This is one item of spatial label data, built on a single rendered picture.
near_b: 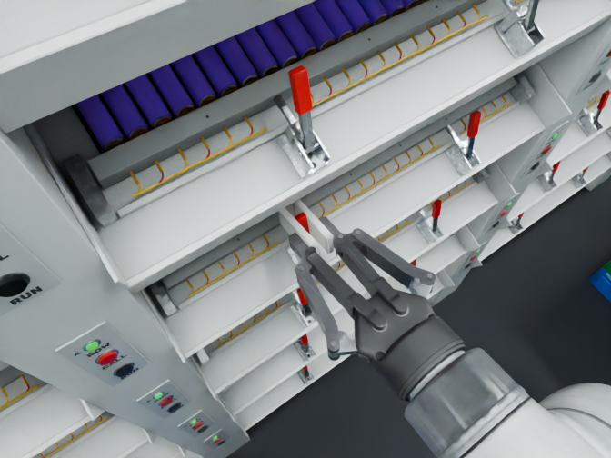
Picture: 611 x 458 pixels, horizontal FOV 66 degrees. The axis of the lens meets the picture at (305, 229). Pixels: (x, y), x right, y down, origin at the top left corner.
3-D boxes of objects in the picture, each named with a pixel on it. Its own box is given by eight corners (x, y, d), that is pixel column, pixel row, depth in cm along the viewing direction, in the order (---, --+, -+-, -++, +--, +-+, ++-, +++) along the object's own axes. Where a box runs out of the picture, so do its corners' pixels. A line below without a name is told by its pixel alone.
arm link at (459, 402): (511, 414, 43) (463, 363, 46) (545, 381, 35) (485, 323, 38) (438, 479, 40) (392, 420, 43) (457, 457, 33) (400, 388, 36)
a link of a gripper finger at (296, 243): (324, 270, 49) (301, 285, 48) (296, 239, 51) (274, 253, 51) (324, 263, 48) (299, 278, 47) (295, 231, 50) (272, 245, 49)
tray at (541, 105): (526, 139, 74) (572, 113, 65) (185, 357, 56) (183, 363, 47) (456, 35, 75) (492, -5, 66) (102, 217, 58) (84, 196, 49)
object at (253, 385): (456, 253, 108) (493, 243, 95) (230, 413, 90) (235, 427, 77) (409, 181, 109) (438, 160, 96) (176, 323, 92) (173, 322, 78)
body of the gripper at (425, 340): (397, 418, 42) (335, 341, 47) (465, 364, 45) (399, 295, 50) (405, 392, 36) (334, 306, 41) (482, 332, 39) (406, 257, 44)
